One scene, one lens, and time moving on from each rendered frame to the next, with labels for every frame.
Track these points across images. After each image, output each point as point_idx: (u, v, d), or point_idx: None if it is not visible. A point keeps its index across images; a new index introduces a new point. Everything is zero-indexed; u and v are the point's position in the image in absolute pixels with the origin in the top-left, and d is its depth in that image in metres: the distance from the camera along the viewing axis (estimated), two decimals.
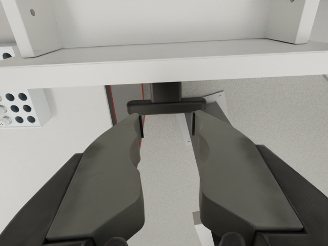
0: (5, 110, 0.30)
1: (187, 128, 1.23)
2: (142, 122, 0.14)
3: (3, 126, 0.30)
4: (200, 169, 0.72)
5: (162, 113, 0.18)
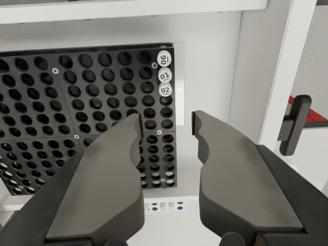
0: (172, 201, 0.43)
1: None
2: (142, 122, 0.14)
3: (170, 79, 0.18)
4: (316, 1, 0.49)
5: (300, 133, 0.21)
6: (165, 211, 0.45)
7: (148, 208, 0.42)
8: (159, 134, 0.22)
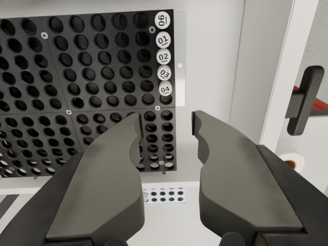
0: (168, 74, 0.19)
1: None
2: (142, 122, 0.14)
3: (168, 44, 0.16)
4: None
5: (311, 109, 0.19)
6: (165, 202, 0.43)
7: (147, 198, 0.41)
8: (157, 110, 0.21)
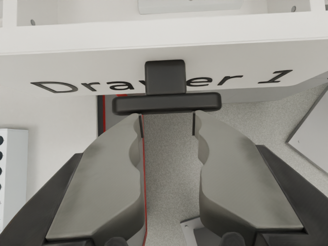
0: None
1: None
2: (142, 122, 0.14)
3: None
4: None
5: (161, 109, 0.13)
6: None
7: None
8: None
